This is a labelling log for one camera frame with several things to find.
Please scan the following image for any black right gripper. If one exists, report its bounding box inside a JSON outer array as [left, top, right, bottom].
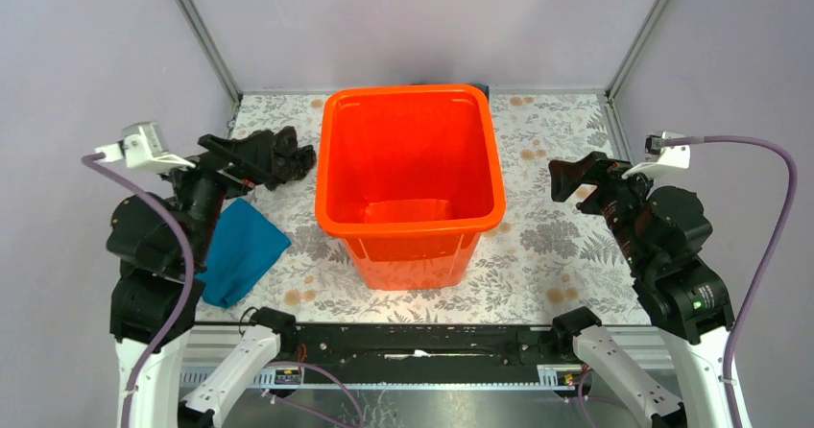
[[546, 147, 666, 269]]

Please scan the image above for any orange plastic trash bin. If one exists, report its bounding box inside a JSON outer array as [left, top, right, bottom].
[[315, 84, 506, 291]]

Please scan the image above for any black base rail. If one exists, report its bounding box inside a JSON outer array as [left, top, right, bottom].
[[250, 323, 586, 391]]

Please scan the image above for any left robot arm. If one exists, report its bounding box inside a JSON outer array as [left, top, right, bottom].
[[84, 122, 317, 427]]

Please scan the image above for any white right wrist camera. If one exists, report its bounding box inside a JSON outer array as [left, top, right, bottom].
[[622, 131, 691, 180]]

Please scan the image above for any floral patterned table mat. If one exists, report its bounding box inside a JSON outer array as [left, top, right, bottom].
[[197, 94, 647, 325]]

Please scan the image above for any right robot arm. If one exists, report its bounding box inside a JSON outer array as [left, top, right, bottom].
[[549, 150, 751, 427]]

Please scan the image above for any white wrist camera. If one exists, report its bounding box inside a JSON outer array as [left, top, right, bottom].
[[94, 121, 196, 175], [622, 131, 691, 180]]

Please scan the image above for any grey cloth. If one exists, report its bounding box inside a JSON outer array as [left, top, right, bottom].
[[414, 82, 491, 100]]

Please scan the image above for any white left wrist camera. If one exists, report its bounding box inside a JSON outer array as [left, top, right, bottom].
[[94, 121, 196, 175]]

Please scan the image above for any black plastic trash bag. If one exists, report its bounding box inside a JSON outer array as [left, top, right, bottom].
[[248, 126, 317, 191]]

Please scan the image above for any blue folded cloth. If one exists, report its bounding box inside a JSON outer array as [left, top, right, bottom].
[[198, 199, 291, 309]]

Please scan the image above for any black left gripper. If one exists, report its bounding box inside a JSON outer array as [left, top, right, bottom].
[[157, 126, 277, 264]]

